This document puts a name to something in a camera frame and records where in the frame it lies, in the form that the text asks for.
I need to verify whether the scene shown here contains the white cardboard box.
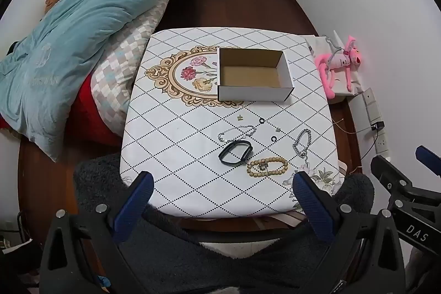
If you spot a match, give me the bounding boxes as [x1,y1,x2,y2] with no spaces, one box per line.
[216,47,294,103]

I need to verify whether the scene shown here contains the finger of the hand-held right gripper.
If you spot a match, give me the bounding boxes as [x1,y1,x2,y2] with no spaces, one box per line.
[370,154,441,210]
[415,145,441,175]

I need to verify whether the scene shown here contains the white diamond-pattern tablecloth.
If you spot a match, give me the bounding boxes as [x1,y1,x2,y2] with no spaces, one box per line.
[119,27,345,218]

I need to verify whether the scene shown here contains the thick silver chain bracelet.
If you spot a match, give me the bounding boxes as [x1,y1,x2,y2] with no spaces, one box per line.
[293,129,312,158]

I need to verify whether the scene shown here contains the grey wire clothes hanger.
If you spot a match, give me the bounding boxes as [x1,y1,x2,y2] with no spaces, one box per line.
[323,32,347,55]

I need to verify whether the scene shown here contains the red blanket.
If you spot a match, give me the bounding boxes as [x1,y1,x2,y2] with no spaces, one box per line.
[0,74,121,146]

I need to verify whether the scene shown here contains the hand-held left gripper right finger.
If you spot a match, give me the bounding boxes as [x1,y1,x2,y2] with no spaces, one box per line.
[292,171,405,294]

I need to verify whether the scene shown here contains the black band bracelet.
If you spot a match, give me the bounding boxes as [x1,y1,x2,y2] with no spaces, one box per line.
[219,140,253,164]

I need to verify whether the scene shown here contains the pink plush toy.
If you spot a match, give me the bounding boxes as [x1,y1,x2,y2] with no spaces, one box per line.
[316,36,365,100]

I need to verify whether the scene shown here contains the thin silver chain bracelet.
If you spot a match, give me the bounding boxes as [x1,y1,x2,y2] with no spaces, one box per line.
[218,125,257,143]

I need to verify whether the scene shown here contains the wooden bead bracelet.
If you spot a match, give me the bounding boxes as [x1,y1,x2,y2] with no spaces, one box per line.
[246,157,289,177]

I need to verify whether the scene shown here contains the light blue duvet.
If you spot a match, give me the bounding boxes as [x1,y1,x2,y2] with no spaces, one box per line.
[0,0,200,162]

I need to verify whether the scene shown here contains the dark charger cable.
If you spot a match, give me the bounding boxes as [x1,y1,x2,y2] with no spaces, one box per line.
[356,129,380,174]

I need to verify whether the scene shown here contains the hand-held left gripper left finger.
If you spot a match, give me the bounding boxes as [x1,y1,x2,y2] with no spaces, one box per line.
[41,171,154,294]

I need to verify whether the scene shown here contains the dark grey fleece pants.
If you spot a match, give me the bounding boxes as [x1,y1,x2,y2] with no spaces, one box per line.
[73,153,374,294]

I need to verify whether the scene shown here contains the thin beige cable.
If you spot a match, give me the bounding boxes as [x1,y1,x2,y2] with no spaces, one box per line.
[332,118,374,134]

